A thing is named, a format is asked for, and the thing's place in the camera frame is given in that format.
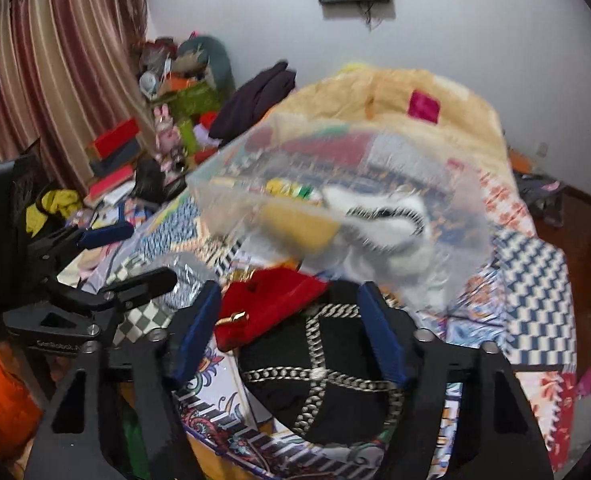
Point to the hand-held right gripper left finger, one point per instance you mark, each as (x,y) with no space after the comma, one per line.
(195,332)

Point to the wall socket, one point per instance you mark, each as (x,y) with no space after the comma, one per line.
(543,149)

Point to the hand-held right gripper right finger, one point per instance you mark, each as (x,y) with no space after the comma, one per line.
(383,335)

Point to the dark purple garment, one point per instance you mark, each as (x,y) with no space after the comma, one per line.
(255,100)

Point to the red velvet pouch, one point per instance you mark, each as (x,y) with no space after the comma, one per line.
(275,300)

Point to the striped pink curtain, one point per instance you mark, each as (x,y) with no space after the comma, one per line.
(65,60)

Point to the red books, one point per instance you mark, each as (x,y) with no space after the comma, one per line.
(108,182)

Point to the clear plastic bag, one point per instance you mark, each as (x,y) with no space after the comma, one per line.
(325,170)

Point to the dark pile of clothes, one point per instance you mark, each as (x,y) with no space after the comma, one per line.
(540,195)

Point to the red box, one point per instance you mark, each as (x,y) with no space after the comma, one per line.
(115,137)

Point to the yellow blanket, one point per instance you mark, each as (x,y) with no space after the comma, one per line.
(375,95)

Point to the silver foil bag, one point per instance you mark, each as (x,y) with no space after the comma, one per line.
(188,272)

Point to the black bag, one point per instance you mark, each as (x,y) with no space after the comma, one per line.
(148,180)

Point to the pink bunny toy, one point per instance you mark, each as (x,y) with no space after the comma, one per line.
(165,132)

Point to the orange cushion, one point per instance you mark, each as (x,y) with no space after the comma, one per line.
(0,400)

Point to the yellow soft cloth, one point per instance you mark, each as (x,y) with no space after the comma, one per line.
(295,230)

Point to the white fluffy striped sock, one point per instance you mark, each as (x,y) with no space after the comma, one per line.
(380,232)

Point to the yellow and black cloth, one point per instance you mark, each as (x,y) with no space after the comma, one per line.
(50,206)

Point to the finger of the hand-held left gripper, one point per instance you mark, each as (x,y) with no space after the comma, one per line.
(143,284)
(106,236)

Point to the pink cloth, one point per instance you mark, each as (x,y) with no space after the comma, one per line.
(586,382)

